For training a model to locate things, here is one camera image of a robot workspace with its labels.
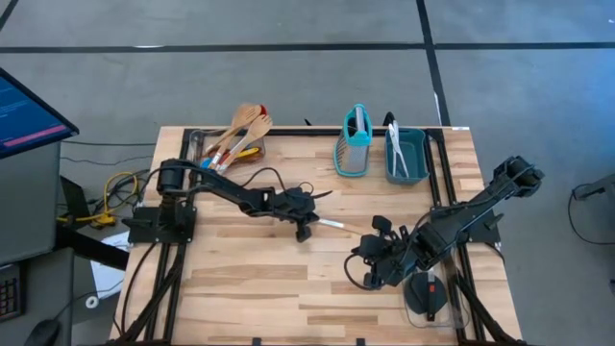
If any teal plastic basket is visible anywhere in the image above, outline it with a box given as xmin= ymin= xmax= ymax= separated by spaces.
xmin=383 ymin=126 xmax=431 ymax=186

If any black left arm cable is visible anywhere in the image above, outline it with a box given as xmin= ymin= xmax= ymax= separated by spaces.
xmin=238 ymin=165 xmax=317 ymax=194

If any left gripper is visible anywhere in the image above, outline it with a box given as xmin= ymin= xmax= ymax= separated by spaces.
xmin=273 ymin=187 xmax=334 ymax=244

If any black aluminium table frame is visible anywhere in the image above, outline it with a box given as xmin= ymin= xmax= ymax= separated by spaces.
xmin=112 ymin=112 xmax=525 ymax=346

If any black computer mouse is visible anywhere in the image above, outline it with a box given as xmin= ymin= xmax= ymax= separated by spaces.
xmin=23 ymin=318 xmax=62 ymax=346

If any computer monitor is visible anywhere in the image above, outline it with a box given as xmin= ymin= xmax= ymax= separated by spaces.
xmin=0 ymin=66 xmax=81 ymax=161

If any red spoon metal shaft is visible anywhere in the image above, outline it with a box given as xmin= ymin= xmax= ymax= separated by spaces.
xmin=206 ymin=104 xmax=269 ymax=169

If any yellow floor cable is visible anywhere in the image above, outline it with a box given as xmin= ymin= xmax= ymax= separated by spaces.
xmin=56 ymin=171 xmax=140 ymax=228

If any clear plastic bin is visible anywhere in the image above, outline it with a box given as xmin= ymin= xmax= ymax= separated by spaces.
xmin=398 ymin=231 xmax=469 ymax=330
xmin=188 ymin=127 xmax=267 ymax=175

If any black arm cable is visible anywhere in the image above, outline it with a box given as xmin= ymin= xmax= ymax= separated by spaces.
xmin=238 ymin=165 xmax=317 ymax=194
xmin=342 ymin=250 xmax=381 ymax=292

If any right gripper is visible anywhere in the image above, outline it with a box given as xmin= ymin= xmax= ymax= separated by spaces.
xmin=357 ymin=215 xmax=424 ymax=289

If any white paper sheet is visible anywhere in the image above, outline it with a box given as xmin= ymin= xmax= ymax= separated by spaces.
xmin=89 ymin=230 xmax=127 ymax=300

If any forked wooden spoon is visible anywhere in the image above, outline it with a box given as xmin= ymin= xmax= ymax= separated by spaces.
xmin=216 ymin=113 xmax=275 ymax=176

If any black floor cable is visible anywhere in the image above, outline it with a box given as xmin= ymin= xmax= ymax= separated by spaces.
xmin=568 ymin=182 xmax=615 ymax=246
xmin=60 ymin=138 xmax=160 ymax=167

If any dark keyboard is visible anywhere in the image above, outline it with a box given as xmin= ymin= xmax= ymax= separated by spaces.
xmin=0 ymin=262 xmax=25 ymax=322

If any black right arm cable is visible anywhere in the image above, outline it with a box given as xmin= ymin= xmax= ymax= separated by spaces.
xmin=342 ymin=250 xmax=381 ymax=292

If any plain wooden spoon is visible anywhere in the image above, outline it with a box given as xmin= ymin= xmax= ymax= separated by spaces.
xmin=205 ymin=102 xmax=264 ymax=167

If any grey cabinet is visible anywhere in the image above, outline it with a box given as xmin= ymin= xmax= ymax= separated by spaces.
xmin=0 ymin=141 xmax=63 ymax=265

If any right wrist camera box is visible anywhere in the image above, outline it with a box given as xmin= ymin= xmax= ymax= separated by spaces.
xmin=357 ymin=233 xmax=386 ymax=260

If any teal steel box grater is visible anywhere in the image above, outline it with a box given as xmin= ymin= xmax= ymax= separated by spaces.
xmin=332 ymin=103 xmax=375 ymax=179

